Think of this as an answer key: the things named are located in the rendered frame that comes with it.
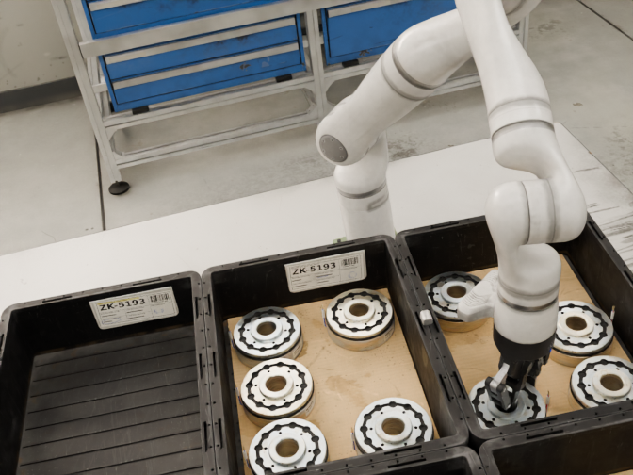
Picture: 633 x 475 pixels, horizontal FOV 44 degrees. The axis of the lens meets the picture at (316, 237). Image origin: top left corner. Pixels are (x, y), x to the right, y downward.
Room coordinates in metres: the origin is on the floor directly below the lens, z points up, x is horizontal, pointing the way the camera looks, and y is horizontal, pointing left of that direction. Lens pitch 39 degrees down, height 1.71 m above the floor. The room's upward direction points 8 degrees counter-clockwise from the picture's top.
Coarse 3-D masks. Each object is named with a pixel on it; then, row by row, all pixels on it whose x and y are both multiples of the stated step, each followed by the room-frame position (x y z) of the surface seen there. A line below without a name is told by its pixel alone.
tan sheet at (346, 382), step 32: (384, 288) 0.92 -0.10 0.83; (320, 320) 0.87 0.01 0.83; (320, 352) 0.80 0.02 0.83; (352, 352) 0.80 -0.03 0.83; (384, 352) 0.79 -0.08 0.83; (320, 384) 0.75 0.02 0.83; (352, 384) 0.74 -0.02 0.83; (384, 384) 0.73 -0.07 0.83; (416, 384) 0.72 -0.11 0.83; (320, 416) 0.69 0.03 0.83; (352, 416) 0.68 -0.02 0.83
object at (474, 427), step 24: (480, 216) 0.95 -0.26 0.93; (600, 240) 0.86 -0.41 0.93; (408, 264) 0.86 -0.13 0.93; (624, 264) 0.80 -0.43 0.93; (432, 312) 0.76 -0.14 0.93; (432, 336) 0.72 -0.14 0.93; (456, 384) 0.63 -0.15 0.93; (600, 408) 0.57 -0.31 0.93; (624, 408) 0.56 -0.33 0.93; (480, 432) 0.56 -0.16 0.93; (504, 432) 0.55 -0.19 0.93
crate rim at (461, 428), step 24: (360, 240) 0.93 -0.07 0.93; (384, 240) 0.92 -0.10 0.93; (240, 264) 0.92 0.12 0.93; (264, 264) 0.91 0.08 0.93; (408, 288) 0.81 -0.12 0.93; (216, 336) 0.77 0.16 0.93; (216, 360) 0.73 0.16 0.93; (432, 360) 0.67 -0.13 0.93; (216, 384) 0.68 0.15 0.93; (216, 408) 0.64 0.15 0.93; (456, 408) 0.59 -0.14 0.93; (216, 432) 0.61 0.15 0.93; (456, 432) 0.56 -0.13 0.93; (216, 456) 0.57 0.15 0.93; (360, 456) 0.55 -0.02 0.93; (384, 456) 0.54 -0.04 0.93
